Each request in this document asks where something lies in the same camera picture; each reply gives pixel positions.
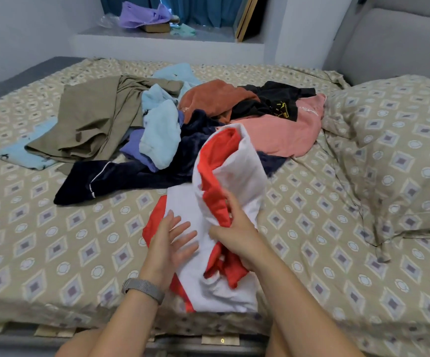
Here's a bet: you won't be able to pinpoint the red and white jacket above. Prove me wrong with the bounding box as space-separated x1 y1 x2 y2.
141 123 270 315

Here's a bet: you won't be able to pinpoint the person's right forearm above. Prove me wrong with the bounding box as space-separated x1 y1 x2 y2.
248 249 366 357

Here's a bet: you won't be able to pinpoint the navy velvet garment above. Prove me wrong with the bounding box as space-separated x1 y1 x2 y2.
52 109 291 207

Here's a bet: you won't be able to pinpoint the grey upholstered headboard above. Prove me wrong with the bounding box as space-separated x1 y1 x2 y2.
324 0 430 93

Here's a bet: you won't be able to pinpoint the purple cloth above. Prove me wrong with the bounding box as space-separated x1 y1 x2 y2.
117 0 176 30

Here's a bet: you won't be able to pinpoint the person's right hand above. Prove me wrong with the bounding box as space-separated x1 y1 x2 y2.
207 188 277 274

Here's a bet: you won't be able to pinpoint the small wooden box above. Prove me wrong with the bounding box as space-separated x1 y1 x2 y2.
142 22 173 34

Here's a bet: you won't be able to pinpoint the teal small item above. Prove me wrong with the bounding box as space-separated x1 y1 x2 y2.
168 22 199 39

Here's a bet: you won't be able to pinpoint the rust brown garment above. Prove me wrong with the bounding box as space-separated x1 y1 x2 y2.
178 78 261 125

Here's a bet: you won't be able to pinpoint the pink shirt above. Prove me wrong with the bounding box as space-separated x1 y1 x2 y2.
233 93 328 159

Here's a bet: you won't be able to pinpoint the person's left forearm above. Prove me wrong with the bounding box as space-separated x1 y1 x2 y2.
87 290 164 357

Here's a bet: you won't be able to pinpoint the bed with patterned beige sheet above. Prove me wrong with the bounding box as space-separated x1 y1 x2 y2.
0 0 430 357

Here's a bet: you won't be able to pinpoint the blue curtain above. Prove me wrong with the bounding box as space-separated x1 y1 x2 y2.
99 0 250 29

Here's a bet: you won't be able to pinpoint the leaning wooden picture frames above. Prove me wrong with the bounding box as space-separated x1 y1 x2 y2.
233 0 270 44

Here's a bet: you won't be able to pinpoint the light blue fleece pajama pants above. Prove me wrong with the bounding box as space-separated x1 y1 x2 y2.
0 117 59 172

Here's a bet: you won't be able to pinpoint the purple-blue garment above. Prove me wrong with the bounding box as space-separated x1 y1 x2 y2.
119 110 187 174

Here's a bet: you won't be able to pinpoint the olive green trousers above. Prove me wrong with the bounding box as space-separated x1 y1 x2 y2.
25 73 185 165

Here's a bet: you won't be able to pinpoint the black garment yellow print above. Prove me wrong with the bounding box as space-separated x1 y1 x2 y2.
229 79 317 122

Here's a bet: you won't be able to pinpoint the clear plastic bag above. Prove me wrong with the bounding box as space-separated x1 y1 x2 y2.
97 12 121 30

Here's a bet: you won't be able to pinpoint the light blue fleece garment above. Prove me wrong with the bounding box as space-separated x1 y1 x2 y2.
138 62 201 172

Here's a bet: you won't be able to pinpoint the patterned beige pillow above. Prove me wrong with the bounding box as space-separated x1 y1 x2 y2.
319 73 430 262

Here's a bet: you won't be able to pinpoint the grey band wristwatch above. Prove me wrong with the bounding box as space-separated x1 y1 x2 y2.
120 276 167 306

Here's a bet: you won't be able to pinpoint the person's left hand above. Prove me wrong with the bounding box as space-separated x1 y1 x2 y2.
140 209 200 292

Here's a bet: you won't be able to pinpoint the person's left leg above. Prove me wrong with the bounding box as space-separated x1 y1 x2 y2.
54 328 106 357

